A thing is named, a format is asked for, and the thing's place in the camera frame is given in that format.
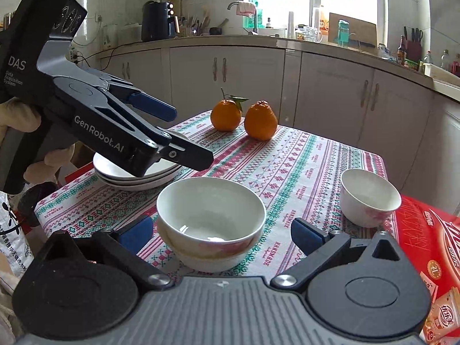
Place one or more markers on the gloved left hand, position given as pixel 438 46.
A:
pixel 33 146

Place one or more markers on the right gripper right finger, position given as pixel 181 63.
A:
pixel 323 250

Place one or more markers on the bumpy orange without leaf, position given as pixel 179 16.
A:
pixel 260 121

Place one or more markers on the white bowl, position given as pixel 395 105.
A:
pixel 210 217
pixel 366 199
pixel 214 264

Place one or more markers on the orange with leaf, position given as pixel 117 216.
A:
pixel 227 113

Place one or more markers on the red snack gift box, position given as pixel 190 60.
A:
pixel 430 239

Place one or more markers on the kitchen faucet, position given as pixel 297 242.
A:
pixel 246 9

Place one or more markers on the teal bottle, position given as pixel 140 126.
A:
pixel 343 33

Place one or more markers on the wooden cutting board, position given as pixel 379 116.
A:
pixel 361 33

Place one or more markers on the black air fryer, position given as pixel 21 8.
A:
pixel 159 21

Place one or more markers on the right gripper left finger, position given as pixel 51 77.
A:
pixel 119 248

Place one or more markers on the knife block with knives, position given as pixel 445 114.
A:
pixel 413 43

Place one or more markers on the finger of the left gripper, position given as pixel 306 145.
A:
pixel 187 154
pixel 152 106

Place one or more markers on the patterned tablecloth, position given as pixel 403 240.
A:
pixel 296 174

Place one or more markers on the white rectangular container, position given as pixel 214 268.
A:
pixel 441 75

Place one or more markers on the large white fruit-print plate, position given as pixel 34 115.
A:
pixel 138 181

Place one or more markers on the dark soy sauce bottle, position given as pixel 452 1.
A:
pixel 402 51

